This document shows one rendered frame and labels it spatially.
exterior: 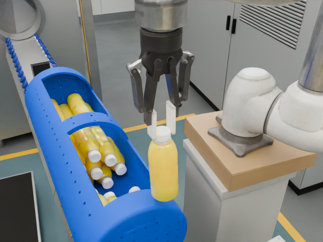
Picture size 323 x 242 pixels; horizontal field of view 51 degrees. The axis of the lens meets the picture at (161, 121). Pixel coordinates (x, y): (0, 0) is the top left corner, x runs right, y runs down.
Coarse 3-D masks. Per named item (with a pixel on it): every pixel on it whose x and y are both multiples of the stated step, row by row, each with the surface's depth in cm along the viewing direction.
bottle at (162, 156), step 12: (156, 144) 71; (168, 144) 72; (156, 156) 71; (168, 156) 71; (156, 168) 73; (168, 168) 73; (156, 180) 75; (168, 180) 74; (156, 192) 77; (168, 192) 76
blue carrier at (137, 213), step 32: (32, 96) 132; (64, 96) 150; (96, 96) 144; (64, 128) 107; (64, 160) 98; (128, 160) 121; (64, 192) 93; (96, 192) 85; (128, 192) 116; (96, 224) 79; (128, 224) 78; (160, 224) 84
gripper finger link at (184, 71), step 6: (192, 60) 64; (180, 66) 66; (186, 66) 64; (180, 72) 66; (186, 72) 65; (180, 78) 67; (186, 78) 66; (180, 84) 68; (186, 84) 66; (180, 90) 69; (186, 90) 67; (186, 96) 68
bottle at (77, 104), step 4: (68, 96) 144; (72, 96) 143; (76, 96) 143; (80, 96) 145; (68, 100) 143; (72, 100) 140; (76, 100) 139; (80, 100) 140; (68, 104) 143; (72, 104) 139; (76, 104) 137; (80, 104) 137; (84, 104) 138; (72, 108) 138; (76, 108) 136; (80, 108) 135; (84, 108) 135; (88, 108) 138; (76, 112) 135; (80, 112) 134
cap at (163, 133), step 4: (160, 128) 72; (164, 128) 72; (168, 128) 72; (156, 132) 71; (160, 132) 71; (164, 132) 71; (168, 132) 71; (156, 136) 70; (160, 136) 70; (164, 136) 70; (168, 136) 71; (156, 140) 71; (160, 140) 70; (164, 140) 71
